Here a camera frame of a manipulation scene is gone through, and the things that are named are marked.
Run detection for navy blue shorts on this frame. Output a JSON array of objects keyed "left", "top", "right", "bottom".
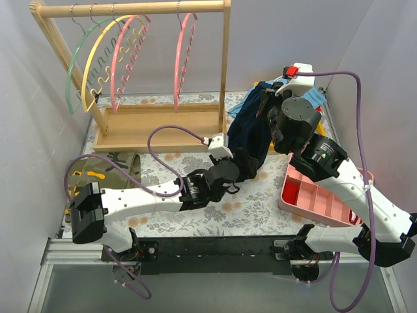
[{"left": 227, "top": 82, "right": 272, "bottom": 170}]

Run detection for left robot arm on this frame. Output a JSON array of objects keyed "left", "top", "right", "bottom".
[{"left": 70, "top": 148, "right": 259, "bottom": 261}]

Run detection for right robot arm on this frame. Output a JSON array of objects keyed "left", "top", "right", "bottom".
[{"left": 258, "top": 88, "right": 416, "bottom": 267}]

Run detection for light blue shorts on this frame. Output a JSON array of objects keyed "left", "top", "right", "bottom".
[{"left": 228, "top": 76, "right": 326, "bottom": 117}]

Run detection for pink hanger right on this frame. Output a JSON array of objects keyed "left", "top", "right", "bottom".
[{"left": 173, "top": 13, "right": 198, "bottom": 113}]

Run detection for pink hanger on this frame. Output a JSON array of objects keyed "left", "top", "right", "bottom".
[
  {"left": 110, "top": 15, "right": 151, "bottom": 113},
  {"left": 173, "top": 13, "right": 198, "bottom": 113}
]

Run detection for camouflage shorts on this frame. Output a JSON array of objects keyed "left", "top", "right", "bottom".
[{"left": 63, "top": 151, "right": 142, "bottom": 222}]

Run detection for pink hanger left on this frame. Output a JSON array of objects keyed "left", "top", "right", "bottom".
[{"left": 110, "top": 15, "right": 151, "bottom": 113}]

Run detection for yellow hanger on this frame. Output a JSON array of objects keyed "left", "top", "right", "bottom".
[{"left": 78, "top": 15, "right": 141, "bottom": 112}]

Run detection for green hanger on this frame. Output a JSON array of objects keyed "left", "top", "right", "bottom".
[{"left": 65, "top": 16, "right": 131, "bottom": 115}]

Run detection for yellow plastic tray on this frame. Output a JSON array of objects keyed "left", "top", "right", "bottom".
[{"left": 268, "top": 122, "right": 326, "bottom": 152}]

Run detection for floral table mat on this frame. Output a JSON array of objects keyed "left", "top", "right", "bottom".
[{"left": 63, "top": 92, "right": 345, "bottom": 238}]

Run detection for wooden clothes rack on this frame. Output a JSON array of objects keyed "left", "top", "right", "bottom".
[{"left": 29, "top": 1, "right": 231, "bottom": 153}]

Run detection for pink divided organizer tray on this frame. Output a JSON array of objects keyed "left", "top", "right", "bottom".
[{"left": 278, "top": 165, "right": 363, "bottom": 227}]

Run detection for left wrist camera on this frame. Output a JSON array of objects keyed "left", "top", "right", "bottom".
[{"left": 208, "top": 132, "right": 233, "bottom": 160}]

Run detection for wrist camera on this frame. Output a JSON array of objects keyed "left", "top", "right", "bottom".
[
  {"left": 208, "top": 132, "right": 233, "bottom": 160},
  {"left": 275, "top": 63, "right": 315, "bottom": 97}
]

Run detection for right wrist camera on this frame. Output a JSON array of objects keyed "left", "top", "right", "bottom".
[{"left": 275, "top": 63, "right": 315, "bottom": 97}]

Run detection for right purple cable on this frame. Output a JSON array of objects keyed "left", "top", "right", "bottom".
[{"left": 299, "top": 69, "right": 379, "bottom": 312}]

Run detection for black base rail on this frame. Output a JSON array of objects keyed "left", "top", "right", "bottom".
[{"left": 112, "top": 235, "right": 333, "bottom": 280}]

